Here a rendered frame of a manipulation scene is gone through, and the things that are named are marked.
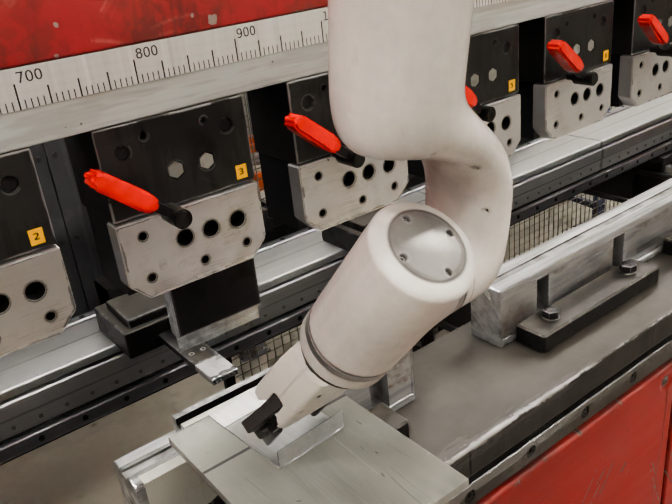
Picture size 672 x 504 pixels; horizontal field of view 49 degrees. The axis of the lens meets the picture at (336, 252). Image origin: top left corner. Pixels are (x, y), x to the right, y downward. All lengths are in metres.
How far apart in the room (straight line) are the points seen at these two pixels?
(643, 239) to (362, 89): 0.98
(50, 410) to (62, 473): 1.48
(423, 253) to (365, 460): 0.30
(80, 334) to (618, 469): 0.86
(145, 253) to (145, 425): 1.93
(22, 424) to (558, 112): 0.82
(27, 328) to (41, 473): 1.89
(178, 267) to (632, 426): 0.82
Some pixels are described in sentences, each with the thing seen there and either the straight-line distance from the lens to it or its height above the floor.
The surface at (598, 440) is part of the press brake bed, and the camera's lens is 1.21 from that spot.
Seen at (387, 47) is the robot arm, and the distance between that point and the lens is 0.44.
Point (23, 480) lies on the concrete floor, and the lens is 2.56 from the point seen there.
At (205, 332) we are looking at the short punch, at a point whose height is 1.09.
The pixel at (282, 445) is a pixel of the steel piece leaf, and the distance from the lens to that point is 0.77.
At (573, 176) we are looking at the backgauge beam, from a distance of 1.64.
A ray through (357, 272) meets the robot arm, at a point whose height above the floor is 1.26.
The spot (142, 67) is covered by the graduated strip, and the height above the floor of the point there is 1.38.
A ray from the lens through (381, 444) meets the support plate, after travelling 0.76.
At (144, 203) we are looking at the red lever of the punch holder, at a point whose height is 1.28.
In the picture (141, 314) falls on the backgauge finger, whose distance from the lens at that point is 1.00.
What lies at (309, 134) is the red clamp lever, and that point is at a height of 1.30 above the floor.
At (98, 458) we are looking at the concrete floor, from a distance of 2.53.
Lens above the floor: 1.48
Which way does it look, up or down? 25 degrees down
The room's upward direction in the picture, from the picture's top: 6 degrees counter-clockwise
